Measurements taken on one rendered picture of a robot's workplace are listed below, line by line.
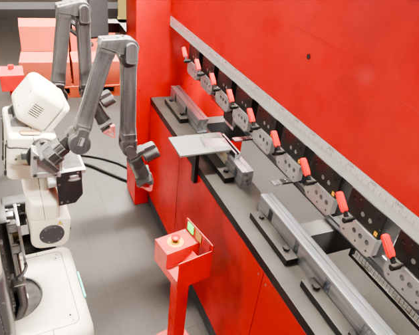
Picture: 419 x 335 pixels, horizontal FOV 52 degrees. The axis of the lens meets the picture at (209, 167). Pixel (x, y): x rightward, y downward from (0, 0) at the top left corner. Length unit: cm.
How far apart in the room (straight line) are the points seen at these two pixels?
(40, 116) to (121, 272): 139
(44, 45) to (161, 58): 258
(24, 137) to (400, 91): 125
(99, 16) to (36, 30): 244
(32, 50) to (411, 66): 449
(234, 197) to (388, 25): 107
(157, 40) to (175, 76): 27
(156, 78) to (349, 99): 173
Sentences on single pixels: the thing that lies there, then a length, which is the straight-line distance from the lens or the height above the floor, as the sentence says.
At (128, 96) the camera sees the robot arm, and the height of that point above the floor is 140.
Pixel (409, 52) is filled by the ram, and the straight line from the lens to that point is 118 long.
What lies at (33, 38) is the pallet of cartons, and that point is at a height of 54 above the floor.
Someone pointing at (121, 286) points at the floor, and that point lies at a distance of 272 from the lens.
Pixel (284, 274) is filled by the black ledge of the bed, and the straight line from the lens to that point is 166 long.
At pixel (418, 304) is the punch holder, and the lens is 128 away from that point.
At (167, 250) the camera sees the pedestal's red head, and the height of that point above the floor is 78.
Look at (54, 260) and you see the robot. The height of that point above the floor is 28.
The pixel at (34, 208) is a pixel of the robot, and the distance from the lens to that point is 190.
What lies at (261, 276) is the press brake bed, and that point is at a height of 80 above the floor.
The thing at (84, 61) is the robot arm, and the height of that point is 138.
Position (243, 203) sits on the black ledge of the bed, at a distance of 194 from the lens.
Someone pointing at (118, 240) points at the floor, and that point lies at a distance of 301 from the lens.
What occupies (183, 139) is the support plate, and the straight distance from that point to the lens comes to 213.
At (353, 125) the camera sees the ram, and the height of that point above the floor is 151.
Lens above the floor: 203
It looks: 32 degrees down
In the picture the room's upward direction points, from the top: 7 degrees clockwise
